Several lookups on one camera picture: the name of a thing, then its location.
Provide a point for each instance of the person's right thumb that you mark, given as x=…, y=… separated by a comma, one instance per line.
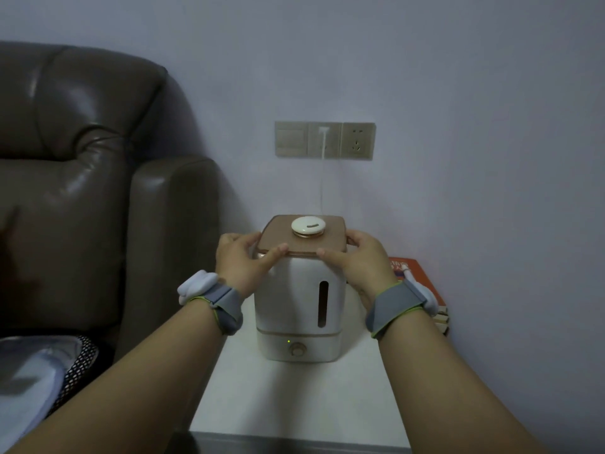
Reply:
x=333, y=259

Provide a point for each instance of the person's right forearm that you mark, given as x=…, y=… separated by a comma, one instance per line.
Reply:
x=444, y=397

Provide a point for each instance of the white humidifier body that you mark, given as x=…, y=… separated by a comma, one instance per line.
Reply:
x=297, y=307

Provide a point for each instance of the person's left forearm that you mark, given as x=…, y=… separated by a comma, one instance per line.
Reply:
x=142, y=392

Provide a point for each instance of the grey wristband with white tracker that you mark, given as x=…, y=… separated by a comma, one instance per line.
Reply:
x=392, y=309
x=224, y=302

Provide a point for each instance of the white round lid cap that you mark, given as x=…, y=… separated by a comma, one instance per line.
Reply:
x=308, y=226

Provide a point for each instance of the gold wall switch plate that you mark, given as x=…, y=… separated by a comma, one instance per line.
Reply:
x=291, y=139

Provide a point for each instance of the brown humidifier lid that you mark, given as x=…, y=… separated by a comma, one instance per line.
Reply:
x=302, y=243

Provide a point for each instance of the brown leather sofa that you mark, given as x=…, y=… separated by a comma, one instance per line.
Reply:
x=80, y=193

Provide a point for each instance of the person's right hand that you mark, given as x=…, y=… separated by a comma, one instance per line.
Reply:
x=368, y=267

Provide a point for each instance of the person's left thumb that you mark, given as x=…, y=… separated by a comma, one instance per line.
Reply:
x=269, y=258

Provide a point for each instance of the gold wall socket with plug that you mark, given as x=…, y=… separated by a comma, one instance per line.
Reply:
x=333, y=140

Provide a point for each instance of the light blue cloth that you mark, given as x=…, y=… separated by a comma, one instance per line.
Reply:
x=28, y=378

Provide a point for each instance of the black white dotted fabric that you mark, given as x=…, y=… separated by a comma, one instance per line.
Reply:
x=80, y=366

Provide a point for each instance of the person's left hand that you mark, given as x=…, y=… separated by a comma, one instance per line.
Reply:
x=236, y=264

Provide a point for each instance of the gold empty wall socket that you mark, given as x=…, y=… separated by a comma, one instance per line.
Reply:
x=358, y=141

